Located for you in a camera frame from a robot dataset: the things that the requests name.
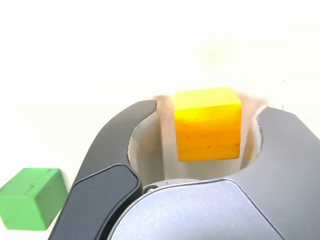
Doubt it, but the green cube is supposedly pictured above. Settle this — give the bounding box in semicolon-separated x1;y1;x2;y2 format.
0;167;69;231

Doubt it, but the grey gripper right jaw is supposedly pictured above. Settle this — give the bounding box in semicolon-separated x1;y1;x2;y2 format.
99;104;320;240

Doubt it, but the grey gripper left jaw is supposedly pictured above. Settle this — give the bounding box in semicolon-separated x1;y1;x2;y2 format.
47;99;166;240

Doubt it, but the yellow cube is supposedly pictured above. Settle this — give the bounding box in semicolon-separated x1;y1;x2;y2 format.
173;86;243;162

